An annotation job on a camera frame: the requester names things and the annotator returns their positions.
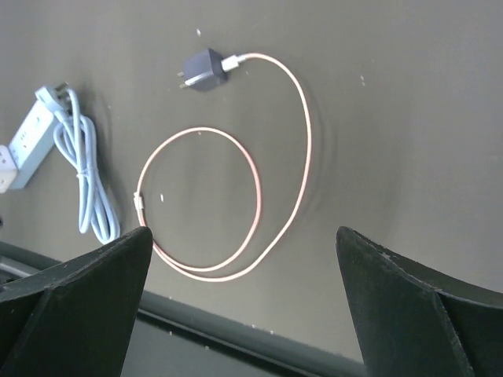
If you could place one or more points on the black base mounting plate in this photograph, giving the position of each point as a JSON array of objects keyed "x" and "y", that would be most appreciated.
[{"x": 198, "y": 341}]

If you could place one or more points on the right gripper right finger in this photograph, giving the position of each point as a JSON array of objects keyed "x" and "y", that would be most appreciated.
[{"x": 412, "y": 320}]

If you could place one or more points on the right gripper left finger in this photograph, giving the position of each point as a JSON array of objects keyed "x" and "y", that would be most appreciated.
[{"x": 76, "y": 318}]

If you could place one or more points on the white cube socket adapter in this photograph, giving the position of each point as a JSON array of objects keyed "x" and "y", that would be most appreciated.
[{"x": 8, "y": 169}]

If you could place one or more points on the blue power strip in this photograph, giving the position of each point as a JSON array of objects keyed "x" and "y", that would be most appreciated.
[{"x": 34, "y": 138}]

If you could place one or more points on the dark grey charger plug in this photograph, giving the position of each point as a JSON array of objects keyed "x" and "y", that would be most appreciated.
[{"x": 207, "y": 70}]

